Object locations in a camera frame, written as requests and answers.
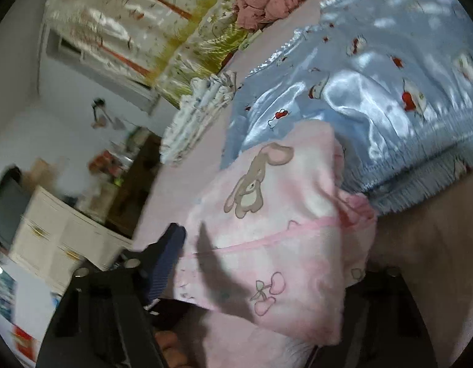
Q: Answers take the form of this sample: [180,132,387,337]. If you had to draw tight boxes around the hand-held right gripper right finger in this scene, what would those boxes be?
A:
[309,267,438,368]

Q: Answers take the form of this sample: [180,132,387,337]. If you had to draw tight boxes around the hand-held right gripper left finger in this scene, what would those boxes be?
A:
[37,222,187,368]

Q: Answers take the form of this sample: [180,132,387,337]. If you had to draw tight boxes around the pink cartoon print pants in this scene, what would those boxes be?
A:
[171,121,379,347]

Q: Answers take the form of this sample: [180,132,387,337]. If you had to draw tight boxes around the blue satin pants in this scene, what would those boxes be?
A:
[220,0,473,217]

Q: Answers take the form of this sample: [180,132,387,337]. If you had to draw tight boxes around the person's left hand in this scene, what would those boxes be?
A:
[156,332,189,368]

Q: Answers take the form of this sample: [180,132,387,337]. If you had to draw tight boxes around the pink bed sheet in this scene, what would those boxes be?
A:
[132,0,473,368]

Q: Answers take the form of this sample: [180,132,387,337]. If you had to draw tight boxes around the dark wooden desk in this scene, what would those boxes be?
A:
[105,128,165,239]

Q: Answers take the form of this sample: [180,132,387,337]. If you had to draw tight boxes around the white drawer cabinet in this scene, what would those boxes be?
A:
[8,184,136,297]

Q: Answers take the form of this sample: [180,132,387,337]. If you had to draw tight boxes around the folded cream cloth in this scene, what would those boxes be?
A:
[160,96,227,166]

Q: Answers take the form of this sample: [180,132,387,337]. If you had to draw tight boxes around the folded light blue cloth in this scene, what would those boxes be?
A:
[163,84,229,159]

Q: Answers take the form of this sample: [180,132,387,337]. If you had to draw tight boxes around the cardboard box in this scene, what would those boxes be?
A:
[27,157,55,185]

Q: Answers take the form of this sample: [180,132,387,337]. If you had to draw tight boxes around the dark bag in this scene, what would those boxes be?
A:
[0,165,32,251]

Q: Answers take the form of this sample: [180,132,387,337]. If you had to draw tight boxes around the white printed crumpled garment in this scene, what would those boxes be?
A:
[161,71,238,150]

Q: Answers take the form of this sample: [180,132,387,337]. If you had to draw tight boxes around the tree print curtain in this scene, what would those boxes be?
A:
[45,0,257,109]

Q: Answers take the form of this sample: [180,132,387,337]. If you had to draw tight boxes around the blue wall poster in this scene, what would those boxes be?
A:
[0,268,17,321]

